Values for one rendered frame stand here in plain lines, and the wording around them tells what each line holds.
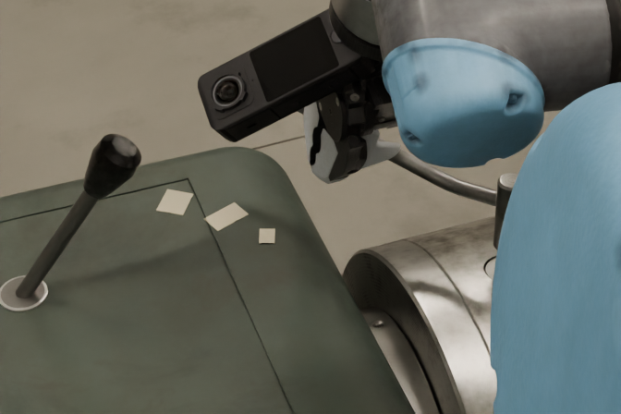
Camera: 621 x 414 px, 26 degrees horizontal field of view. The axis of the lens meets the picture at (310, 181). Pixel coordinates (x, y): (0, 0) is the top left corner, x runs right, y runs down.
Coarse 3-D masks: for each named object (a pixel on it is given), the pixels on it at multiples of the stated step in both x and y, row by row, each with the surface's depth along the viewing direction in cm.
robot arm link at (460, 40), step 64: (384, 0) 70; (448, 0) 67; (512, 0) 67; (576, 0) 68; (384, 64) 69; (448, 64) 66; (512, 64) 66; (576, 64) 68; (448, 128) 66; (512, 128) 67
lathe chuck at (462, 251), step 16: (464, 224) 113; (480, 224) 111; (416, 240) 109; (432, 240) 108; (448, 240) 108; (464, 240) 107; (480, 240) 107; (432, 256) 105; (448, 256) 105; (464, 256) 105; (480, 256) 105; (448, 272) 103; (464, 272) 103; (480, 272) 103; (464, 288) 102; (480, 288) 102; (480, 304) 100; (480, 320) 100
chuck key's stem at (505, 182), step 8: (504, 176) 99; (512, 176) 99; (504, 184) 98; (512, 184) 98; (496, 192) 99; (504, 192) 98; (496, 200) 99; (504, 200) 98; (496, 208) 99; (504, 208) 99; (496, 216) 100; (504, 216) 99; (496, 224) 100; (496, 232) 100; (496, 240) 101; (496, 248) 101
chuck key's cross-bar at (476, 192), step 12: (396, 156) 102; (408, 156) 102; (408, 168) 102; (420, 168) 101; (432, 168) 101; (432, 180) 101; (444, 180) 101; (456, 180) 101; (456, 192) 101; (468, 192) 100; (480, 192) 100; (492, 192) 100; (492, 204) 100
